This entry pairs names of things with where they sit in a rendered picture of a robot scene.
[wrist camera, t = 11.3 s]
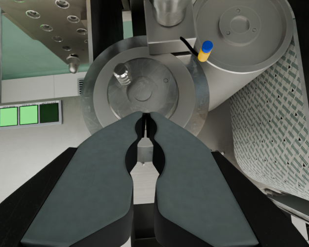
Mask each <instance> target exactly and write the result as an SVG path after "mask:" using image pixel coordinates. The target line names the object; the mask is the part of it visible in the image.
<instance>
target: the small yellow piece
mask: <svg viewBox="0 0 309 247"><path fill-rule="evenodd" d="M180 40H181V41H183V42H184V43H185V45H186V46H187V47H188V48H189V50H190V51H191V52H192V53H193V54H194V55H195V56H197V57H198V59H199V60H200V61H201V62H204V61H206V60H207V59H208V57H209V55H210V52H211V49H212V47H213V44H212V42H211V41H205V42H204V43H203V45H202V47H201V49H200V52H199V53H197V52H196V51H195V50H194V49H193V48H192V47H191V45H190V44H189V43H188V42H187V41H186V40H185V39H184V38H183V37H180Z"/></svg>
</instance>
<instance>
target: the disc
mask: <svg viewBox="0 0 309 247"><path fill-rule="evenodd" d="M147 46H148V44H147V36H146V35H143V36H134V37H130V38H126V39H124V40H121V41H119V42H117V43H115V44H113V45H111V46H109V47H108V48H107V49H105V50H104V51H103V52H102V53H101V54H100V55H99V56H98V57H97V58H96V59H95V60H94V62H93V63H92V64H91V66H90V67H89V69H88V71H87V73H86V75H85V78H84V81H83V84H82V88H81V94H80V105H81V112H82V116H83V119H84V122H85V124H86V127H87V128H88V130H89V132H90V134H91V135H93V134H94V133H96V132H97V131H99V130H101V129H102V128H103V127H102V125H101V124H100V122H99V120H98V118H97V116H96V113H95V109H94V104H93V92H94V86H95V83H96V80H97V77H98V75H99V73H100V72H101V70H102V69H103V67H104V66H105V65H106V64H107V62H108V61H109V60H111V59H112V58H113V57H114V56H116V55H118V54H119V53H121V52H123V51H126V50H128V49H132V48H137V47H147ZM171 54H172V55H174V56H175V57H177V58H178V59H179V60H180V61H181V62H182V63H183V64H184V65H185V66H186V67H187V69H188V71H189V72H190V74H191V76H192V79H193V82H194V86H195V94H196V97H195V106H194V110H193V113H192V115H191V118H190V120H189V121H188V123H187V125H186V126H185V127H184V129H186V130H187V131H189V132H190V133H192V134H193V135H194V136H197V135H198V134H199V132H200V130H201V129H202V127H203V125H204V123H205V120H206V117H207V114H208V109H209V86H208V82H207V78H206V75H205V73H204V70H203V69H202V67H201V65H200V64H199V62H198V61H197V59H196V58H195V57H194V56H193V55H192V54H191V53H190V52H189V51H183V52H174V53H171ZM137 161H138V162H152V161H153V146H152V147H137Z"/></svg>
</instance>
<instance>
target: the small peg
mask: <svg viewBox="0 0 309 247"><path fill-rule="evenodd" d="M113 73H114V75H115V76H116V78H117V79H118V81H119V82H120V84H121V85H123V86H129V85H130V84H131V83H132V76H131V74H130V72H129V70H128V67H127V66H126V64H124V63H118V64H116V65H115V66H114V68H113Z"/></svg>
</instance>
